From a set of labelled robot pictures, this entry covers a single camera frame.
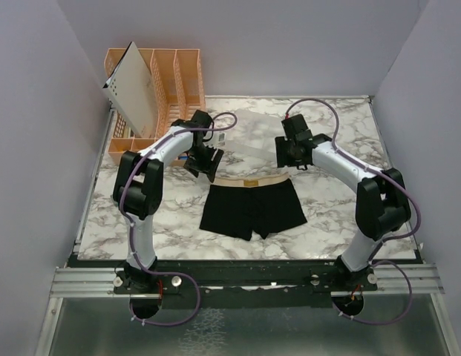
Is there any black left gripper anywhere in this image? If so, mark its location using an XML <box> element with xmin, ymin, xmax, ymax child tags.
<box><xmin>185</xmin><ymin>142</ymin><xmax>223</xmax><ymax>182</ymax></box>

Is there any black garment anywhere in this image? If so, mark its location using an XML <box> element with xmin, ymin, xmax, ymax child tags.
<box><xmin>200</xmin><ymin>178</ymin><xmax>307</xmax><ymax>241</ymax></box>

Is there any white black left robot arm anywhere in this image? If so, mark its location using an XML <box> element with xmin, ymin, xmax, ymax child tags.
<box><xmin>113</xmin><ymin>110</ymin><xmax>223</xmax><ymax>293</ymax></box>

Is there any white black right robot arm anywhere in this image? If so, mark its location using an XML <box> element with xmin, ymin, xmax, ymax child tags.
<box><xmin>275</xmin><ymin>114</ymin><xmax>411</xmax><ymax>290</ymax></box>

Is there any clear plastic box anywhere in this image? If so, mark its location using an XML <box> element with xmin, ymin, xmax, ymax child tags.
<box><xmin>222</xmin><ymin>109</ymin><xmax>284</xmax><ymax>163</ymax></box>

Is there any orange plastic desk organizer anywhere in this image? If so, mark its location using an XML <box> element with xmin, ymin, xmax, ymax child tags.
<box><xmin>108</xmin><ymin>48</ymin><xmax>206</xmax><ymax>165</ymax></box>

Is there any white booklet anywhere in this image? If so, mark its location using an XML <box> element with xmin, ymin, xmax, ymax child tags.
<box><xmin>103</xmin><ymin>42</ymin><xmax>158</xmax><ymax>138</ymax></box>

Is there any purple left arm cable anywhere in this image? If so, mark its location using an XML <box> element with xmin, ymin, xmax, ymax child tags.
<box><xmin>118</xmin><ymin>111</ymin><xmax>238</xmax><ymax>329</ymax></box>

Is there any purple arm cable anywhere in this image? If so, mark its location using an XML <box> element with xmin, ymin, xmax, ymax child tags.
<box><xmin>284</xmin><ymin>98</ymin><xmax>422</xmax><ymax>327</ymax></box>
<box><xmin>118</xmin><ymin>111</ymin><xmax>238</xmax><ymax>329</ymax></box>

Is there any aluminium frame rail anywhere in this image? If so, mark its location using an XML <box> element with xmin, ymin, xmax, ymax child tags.
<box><xmin>49</xmin><ymin>268</ymin><xmax>160</xmax><ymax>299</ymax></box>

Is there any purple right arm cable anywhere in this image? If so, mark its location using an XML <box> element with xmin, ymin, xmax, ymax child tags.
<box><xmin>284</xmin><ymin>98</ymin><xmax>422</xmax><ymax>327</ymax></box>

